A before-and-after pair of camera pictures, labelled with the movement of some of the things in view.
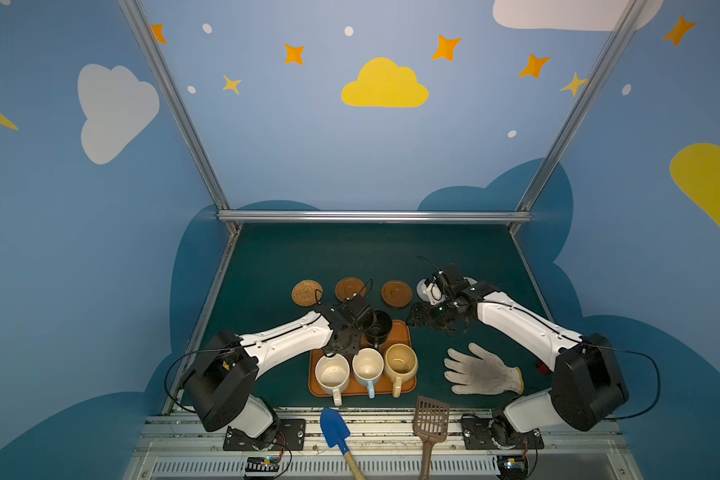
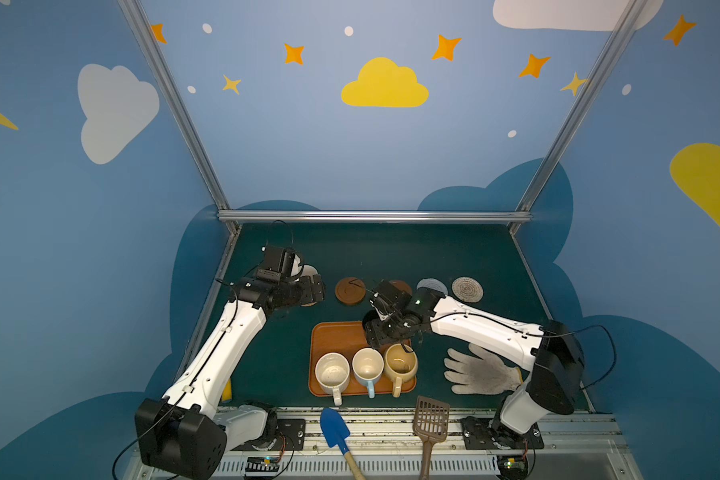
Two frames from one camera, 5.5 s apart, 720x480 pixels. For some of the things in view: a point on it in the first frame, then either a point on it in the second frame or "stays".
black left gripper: x=346 y=337 to x=310 y=290
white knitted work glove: x=485 y=375 stays
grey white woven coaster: x=431 y=294 stays
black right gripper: x=438 y=309 to x=381 y=330
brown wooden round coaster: x=349 y=287 stays
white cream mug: x=333 y=375 stays
